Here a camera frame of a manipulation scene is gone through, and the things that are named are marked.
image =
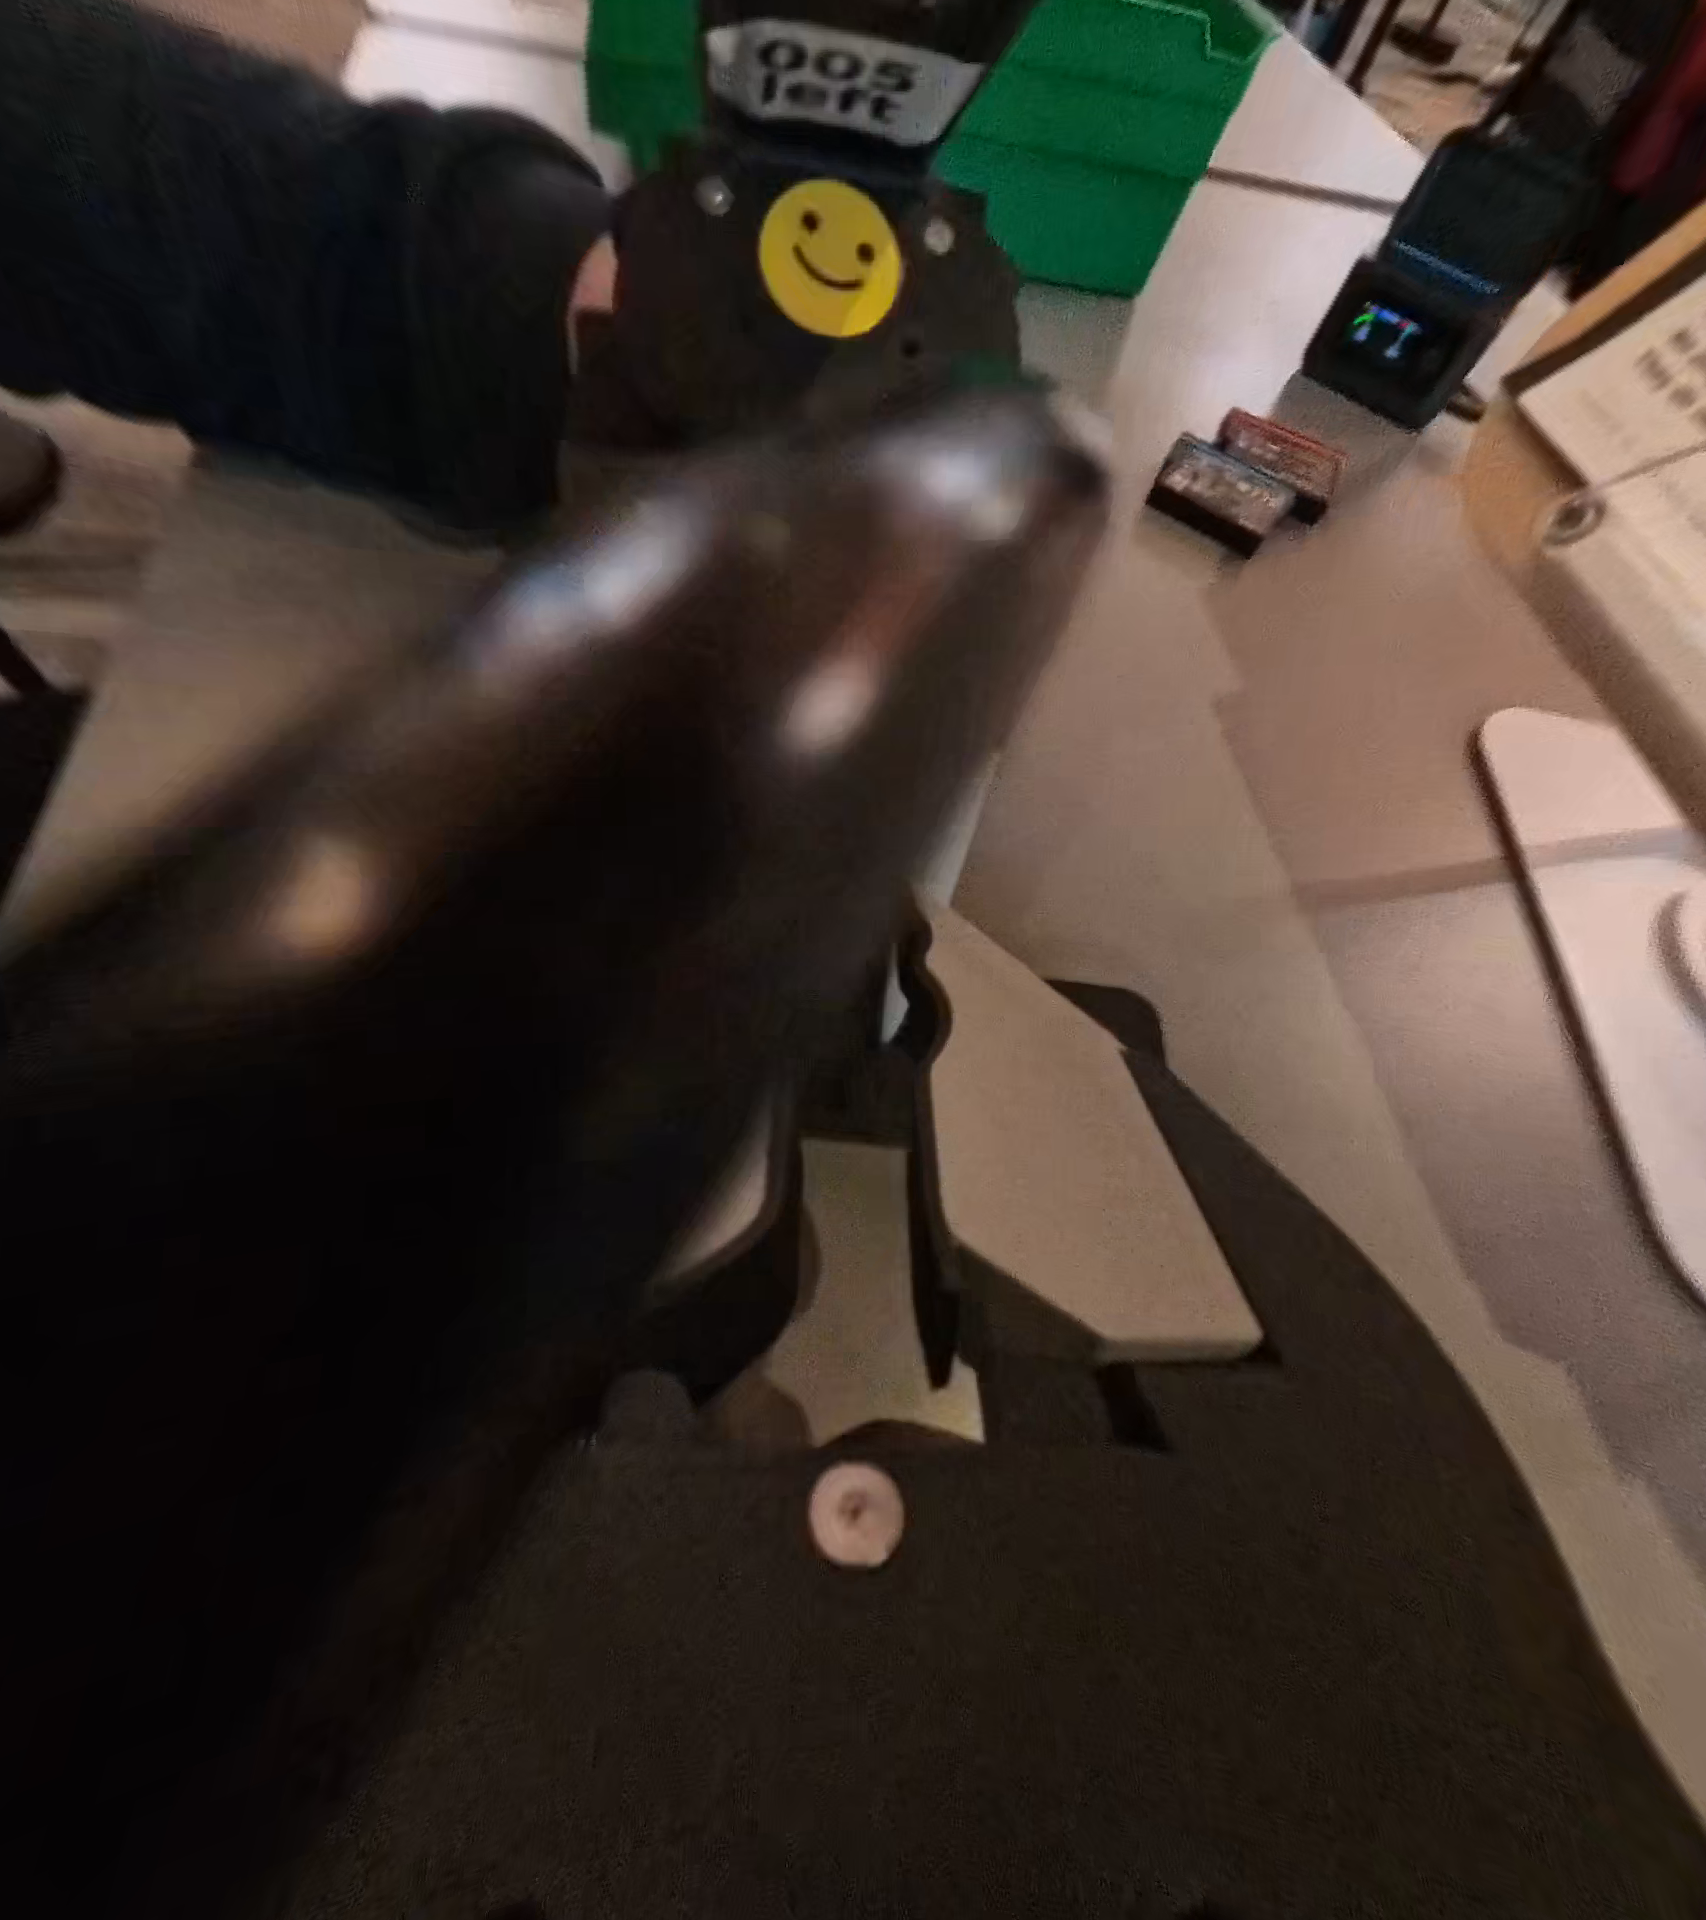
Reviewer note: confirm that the person's left forearm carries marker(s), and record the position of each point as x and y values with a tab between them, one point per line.
193	225

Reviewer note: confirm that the black battery charger case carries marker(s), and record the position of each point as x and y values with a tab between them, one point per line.
1409	300

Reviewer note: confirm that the black battery blue stripe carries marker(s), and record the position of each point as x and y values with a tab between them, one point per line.
1221	494

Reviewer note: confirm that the white board stand base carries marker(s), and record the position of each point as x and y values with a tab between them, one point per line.
1619	974

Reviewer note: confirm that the black battery red stripe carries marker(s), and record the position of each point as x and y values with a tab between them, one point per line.
1289	458

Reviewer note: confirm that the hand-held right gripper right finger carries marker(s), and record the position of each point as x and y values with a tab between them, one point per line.
1079	1171

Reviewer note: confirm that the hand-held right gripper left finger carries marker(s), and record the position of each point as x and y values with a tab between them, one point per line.
727	1230

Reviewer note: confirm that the wooden instruction sheet board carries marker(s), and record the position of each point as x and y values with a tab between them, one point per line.
1692	451

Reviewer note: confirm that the green plastic bin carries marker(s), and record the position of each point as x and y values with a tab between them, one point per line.
1093	164

